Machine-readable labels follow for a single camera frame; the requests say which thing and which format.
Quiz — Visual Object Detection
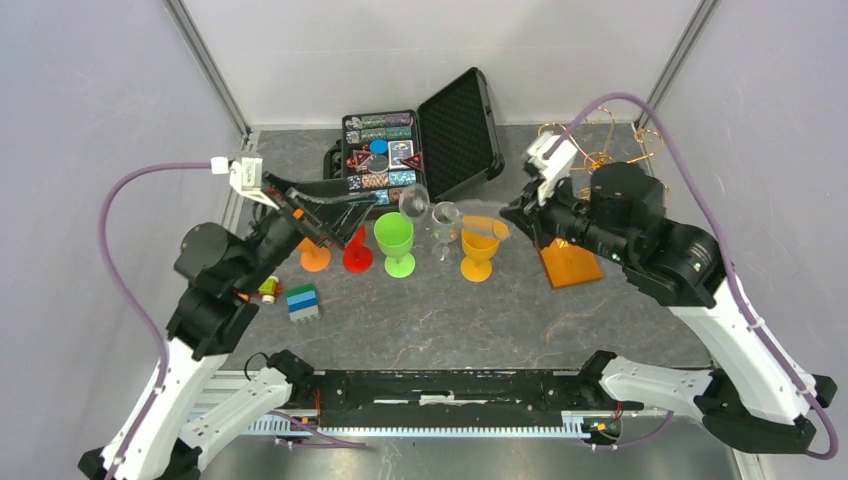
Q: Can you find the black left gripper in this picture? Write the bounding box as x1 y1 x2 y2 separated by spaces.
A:
237 168 381 291

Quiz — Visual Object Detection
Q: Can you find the orange wine glass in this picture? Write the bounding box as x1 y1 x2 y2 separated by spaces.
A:
296 238 332 273

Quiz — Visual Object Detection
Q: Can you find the yellow wine glass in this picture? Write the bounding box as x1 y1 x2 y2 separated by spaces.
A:
460 229 500 283

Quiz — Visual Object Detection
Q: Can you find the red wine glass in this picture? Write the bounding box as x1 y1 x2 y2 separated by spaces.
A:
343 225 373 274

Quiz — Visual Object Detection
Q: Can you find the green wine glass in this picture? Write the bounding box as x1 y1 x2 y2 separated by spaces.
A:
374 212 416 279

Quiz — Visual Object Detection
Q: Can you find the clear wine glass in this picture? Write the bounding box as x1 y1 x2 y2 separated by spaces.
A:
431 201 462 263
398 184 511 240

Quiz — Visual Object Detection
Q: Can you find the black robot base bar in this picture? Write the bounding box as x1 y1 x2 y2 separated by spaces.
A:
280 369 644 428

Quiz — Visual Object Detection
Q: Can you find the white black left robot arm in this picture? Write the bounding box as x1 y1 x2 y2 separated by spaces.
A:
78 170 377 479

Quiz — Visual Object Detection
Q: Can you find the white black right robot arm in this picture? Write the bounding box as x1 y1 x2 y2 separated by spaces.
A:
501 160 837 454

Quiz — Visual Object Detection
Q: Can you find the wooden rack base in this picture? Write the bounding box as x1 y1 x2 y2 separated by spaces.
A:
539 238 603 290

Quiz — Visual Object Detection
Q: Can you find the blue round chip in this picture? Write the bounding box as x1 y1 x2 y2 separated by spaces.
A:
368 138 389 155

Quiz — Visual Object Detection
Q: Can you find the small toy car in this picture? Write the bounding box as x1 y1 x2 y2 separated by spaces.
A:
238 275 283 305

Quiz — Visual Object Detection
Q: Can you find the playing card deck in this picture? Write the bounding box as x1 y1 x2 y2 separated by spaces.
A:
387 140 414 170

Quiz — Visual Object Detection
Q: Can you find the blue green toy block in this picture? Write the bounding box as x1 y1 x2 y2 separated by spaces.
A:
286 284 322 323

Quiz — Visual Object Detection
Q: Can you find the black poker chip case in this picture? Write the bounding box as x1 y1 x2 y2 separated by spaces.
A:
323 67 504 210

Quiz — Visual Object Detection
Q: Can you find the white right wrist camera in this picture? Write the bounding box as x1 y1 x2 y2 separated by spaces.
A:
523 130 578 207

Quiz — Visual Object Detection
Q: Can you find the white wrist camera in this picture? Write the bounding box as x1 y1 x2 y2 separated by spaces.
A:
210 155 277 209
523 130 578 207

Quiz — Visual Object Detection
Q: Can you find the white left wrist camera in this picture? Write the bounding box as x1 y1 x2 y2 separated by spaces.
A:
210 155 277 209

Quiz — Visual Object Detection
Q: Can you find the gold wire glass rack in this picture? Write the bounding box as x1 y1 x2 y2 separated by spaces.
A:
569 105 665 200

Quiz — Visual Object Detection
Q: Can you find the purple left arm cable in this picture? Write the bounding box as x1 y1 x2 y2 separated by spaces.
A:
97 162 368 480

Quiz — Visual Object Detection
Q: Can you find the slotted aluminium rail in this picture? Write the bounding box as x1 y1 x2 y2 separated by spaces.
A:
243 414 591 440

